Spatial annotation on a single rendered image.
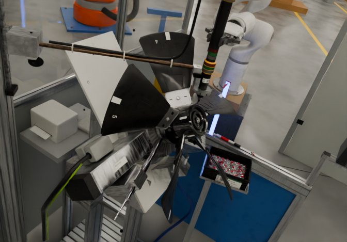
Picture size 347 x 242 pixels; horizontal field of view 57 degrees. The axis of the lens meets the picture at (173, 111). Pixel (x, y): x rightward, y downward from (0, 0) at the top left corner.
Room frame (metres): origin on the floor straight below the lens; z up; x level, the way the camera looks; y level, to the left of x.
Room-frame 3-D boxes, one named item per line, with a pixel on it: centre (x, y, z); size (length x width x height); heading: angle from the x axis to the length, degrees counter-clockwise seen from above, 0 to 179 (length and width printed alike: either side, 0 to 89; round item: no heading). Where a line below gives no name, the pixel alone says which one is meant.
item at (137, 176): (0.73, 0.06, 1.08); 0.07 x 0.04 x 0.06; 167
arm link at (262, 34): (1.68, -0.32, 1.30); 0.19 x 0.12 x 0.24; 74
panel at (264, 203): (1.34, -0.32, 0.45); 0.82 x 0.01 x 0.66; 67
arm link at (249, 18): (1.28, -0.18, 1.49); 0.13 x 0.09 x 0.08; 157
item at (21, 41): (0.92, 0.53, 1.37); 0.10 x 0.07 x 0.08; 102
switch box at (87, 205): (0.97, 0.31, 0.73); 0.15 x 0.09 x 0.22; 67
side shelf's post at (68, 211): (1.16, 0.47, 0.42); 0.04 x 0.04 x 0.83; 67
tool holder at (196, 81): (1.04, -0.07, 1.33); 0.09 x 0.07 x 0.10; 102
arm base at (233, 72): (1.69, -0.28, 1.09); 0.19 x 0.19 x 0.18
